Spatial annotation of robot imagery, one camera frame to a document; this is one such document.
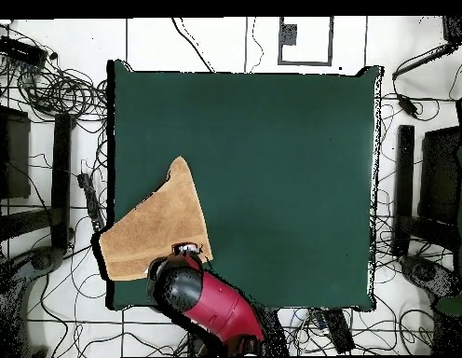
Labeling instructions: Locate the black wheeled stand leg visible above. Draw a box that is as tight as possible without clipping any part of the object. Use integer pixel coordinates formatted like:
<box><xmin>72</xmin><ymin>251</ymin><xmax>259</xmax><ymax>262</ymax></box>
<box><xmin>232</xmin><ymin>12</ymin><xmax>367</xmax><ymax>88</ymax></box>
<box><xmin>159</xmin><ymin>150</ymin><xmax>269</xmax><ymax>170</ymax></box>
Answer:
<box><xmin>0</xmin><ymin>245</ymin><xmax>66</xmax><ymax>357</ymax></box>
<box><xmin>399</xmin><ymin>255</ymin><xmax>462</xmax><ymax>303</ymax></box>

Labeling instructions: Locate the black metal stand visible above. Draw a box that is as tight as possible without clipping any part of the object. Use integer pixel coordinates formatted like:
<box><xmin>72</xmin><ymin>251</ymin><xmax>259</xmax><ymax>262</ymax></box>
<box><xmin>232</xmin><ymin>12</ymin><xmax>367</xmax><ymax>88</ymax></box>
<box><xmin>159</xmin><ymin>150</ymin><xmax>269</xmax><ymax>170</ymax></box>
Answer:
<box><xmin>391</xmin><ymin>124</ymin><xmax>462</xmax><ymax>258</ymax></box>
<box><xmin>0</xmin><ymin>83</ymin><xmax>76</xmax><ymax>252</ymax></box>

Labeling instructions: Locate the tan terry towel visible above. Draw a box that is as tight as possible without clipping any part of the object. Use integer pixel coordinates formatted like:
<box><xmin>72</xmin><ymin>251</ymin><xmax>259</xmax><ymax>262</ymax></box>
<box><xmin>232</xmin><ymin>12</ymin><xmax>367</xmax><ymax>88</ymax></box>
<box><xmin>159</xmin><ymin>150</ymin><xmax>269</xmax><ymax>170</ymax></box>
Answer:
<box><xmin>98</xmin><ymin>155</ymin><xmax>214</xmax><ymax>282</ymax></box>

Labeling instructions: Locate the black power strip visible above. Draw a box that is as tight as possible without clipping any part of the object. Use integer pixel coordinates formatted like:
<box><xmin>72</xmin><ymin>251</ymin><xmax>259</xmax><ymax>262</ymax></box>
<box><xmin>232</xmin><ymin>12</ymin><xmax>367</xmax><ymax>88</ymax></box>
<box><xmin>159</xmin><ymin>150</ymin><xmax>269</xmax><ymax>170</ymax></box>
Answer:
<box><xmin>76</xmin><ymin>172</ymin><xmax>106</xmax><ymax>235</ymax></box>
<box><xmin>319</xmin><ymin>308</ymin><xmax>356</xmax><ymax>354</ymax></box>

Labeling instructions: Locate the black network switch box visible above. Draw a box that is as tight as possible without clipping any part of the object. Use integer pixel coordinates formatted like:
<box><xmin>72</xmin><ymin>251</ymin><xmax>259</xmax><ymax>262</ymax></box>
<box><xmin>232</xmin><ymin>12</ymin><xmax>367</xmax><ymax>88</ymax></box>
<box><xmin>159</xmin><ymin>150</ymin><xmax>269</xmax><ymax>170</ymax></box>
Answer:
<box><xmin>0</xmin><ymin>34</ymin><xmax>48</xmax><ymax>68</ymax></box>

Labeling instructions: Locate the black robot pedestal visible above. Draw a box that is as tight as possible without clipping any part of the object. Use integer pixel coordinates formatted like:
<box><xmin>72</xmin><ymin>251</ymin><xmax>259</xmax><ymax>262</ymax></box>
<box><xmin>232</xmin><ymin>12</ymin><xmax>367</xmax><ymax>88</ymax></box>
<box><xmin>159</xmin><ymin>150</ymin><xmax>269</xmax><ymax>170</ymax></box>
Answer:
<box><xmin>186</xmin><ymin>329</ymin><xmax>217</xmax><ymax>357</ymax></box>

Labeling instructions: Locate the black power adapter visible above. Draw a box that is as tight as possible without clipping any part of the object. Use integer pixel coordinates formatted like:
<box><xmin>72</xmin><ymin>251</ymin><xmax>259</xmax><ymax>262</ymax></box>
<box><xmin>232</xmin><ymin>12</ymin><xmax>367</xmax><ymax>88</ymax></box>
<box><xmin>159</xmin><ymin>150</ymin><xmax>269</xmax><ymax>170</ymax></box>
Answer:
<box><xmin>396</xmin><ymin>92</ymin><xmax>421</xmax><ymax>118</ymax></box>

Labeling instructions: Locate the black rod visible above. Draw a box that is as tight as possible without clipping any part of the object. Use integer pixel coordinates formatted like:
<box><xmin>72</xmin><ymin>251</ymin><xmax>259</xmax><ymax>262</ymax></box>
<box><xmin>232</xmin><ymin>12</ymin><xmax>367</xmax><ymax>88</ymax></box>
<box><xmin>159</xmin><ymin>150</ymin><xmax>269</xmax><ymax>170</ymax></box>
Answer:
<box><xmin>391</xmin><ymin>41</ymin><xmax>459</xmax><ymax>81</ymax></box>

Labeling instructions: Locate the dark green table cloth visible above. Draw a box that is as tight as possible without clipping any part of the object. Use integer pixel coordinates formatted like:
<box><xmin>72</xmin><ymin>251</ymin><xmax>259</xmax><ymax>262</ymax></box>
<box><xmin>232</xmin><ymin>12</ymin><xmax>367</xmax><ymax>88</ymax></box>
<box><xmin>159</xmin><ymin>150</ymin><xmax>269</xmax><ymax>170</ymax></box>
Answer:
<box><xmin>105</xmin><ymin>59</ymin><xmax>385</xmax><ymax>312</ymax></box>

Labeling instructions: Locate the black cable tangle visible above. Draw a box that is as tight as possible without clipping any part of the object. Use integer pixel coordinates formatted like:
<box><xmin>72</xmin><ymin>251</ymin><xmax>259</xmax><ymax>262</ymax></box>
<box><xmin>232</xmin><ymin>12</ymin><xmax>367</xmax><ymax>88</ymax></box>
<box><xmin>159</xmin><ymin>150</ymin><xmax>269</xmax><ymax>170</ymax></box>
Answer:
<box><xmin>0</xmin><ymin>55</ymin><xmax>109</xmax><ymax>124</ymax></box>

